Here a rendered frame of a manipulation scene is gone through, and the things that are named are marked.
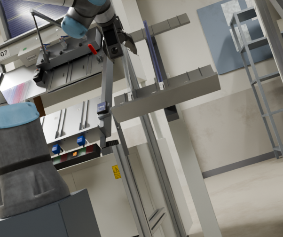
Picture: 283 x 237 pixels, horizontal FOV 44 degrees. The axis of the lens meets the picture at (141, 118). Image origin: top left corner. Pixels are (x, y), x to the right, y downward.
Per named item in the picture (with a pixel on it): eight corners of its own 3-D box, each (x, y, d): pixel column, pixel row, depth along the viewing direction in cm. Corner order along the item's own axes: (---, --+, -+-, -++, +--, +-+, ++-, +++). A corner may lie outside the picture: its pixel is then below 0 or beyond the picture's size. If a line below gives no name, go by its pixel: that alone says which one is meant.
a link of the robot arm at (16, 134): (-4, 168, 68) (-22, 102, 69) (-7, 172, 80) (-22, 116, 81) (55, 151, 74) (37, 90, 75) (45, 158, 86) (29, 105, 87)
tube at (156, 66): (168, 99, 109) (167, 97, 108) (163, 100, 109) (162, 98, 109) (146, 22, 146) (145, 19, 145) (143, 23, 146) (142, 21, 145)
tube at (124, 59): (135, 110, 111) (134, 107, 110) (131, 111, 111) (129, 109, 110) (122, 31, 147) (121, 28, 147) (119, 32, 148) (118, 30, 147)
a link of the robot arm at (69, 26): (64, 12, 94) (82, -17, 98) (56, 30, 104) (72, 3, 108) (90, 28, 96) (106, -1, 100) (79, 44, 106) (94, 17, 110)
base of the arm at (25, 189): (54, 203, 67) (40, 154, 68) (-16, 225, 69) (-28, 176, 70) (79, 190, 82) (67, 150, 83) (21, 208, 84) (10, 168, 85)
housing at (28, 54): (111, 43, 182) (98, 20, 173) (33, 75, 195) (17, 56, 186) (111, 35, 188) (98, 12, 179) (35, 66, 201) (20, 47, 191)
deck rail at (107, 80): (111, 136, 134) (103, 126, 130) (106, 138, 134) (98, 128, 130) (113, 35, 184) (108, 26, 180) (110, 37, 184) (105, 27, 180)
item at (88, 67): (108, 75, 161) (103, 67, 158) (-6, 120, 178) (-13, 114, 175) (110, 36, 184) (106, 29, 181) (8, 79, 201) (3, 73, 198)
